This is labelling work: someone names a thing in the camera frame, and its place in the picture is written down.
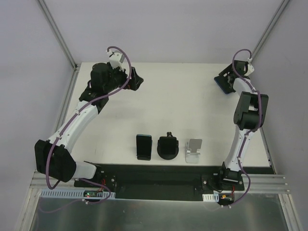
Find right aluminium frame post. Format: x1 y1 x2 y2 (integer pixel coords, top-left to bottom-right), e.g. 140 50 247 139
248 0 292 63

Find aluminium frame post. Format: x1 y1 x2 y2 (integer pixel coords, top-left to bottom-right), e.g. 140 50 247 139
36 0 78 70
248 0 292 63

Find black round base phone stand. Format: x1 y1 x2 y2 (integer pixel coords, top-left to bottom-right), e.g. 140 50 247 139
156 131 179 161

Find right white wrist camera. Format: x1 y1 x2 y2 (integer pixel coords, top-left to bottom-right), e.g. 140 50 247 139
244 58 255 76

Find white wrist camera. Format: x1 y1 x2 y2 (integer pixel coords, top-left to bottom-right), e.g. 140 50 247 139
106 50 125 71
244 58 255 76

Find white cable duct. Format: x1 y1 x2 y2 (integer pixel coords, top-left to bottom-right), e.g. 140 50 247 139
202 192 219 203
40 189 116 200

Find right white cable duct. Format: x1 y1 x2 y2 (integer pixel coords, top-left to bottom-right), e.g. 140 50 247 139
202 192 219 203

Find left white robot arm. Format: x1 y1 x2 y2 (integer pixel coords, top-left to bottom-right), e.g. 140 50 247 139
34 63 143 187

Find left white cable duct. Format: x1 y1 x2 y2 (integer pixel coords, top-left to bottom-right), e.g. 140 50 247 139
40 189 116 200

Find black folding phone stand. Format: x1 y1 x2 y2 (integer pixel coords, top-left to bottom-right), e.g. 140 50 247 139
137 154 151 161

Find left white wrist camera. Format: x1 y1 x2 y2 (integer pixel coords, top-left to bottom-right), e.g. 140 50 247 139
106 50 125 71

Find left aluminium frame post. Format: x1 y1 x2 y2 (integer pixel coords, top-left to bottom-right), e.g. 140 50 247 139
36 0 78 70

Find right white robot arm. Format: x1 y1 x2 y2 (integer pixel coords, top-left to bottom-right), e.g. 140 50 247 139
214 60 269 191

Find silver metal phone stand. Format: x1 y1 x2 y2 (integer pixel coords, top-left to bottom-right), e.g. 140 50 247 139
185 139 202 164

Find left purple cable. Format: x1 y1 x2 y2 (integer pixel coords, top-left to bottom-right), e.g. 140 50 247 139
45 46 133 191

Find teal edged black phone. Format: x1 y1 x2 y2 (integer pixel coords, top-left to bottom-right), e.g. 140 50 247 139
136 134 153 155

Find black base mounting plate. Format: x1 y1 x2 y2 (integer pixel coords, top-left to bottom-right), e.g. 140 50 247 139
73 163 250 200

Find blue edged black phone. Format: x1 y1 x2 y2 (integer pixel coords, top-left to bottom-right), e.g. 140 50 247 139
214 76 235 94

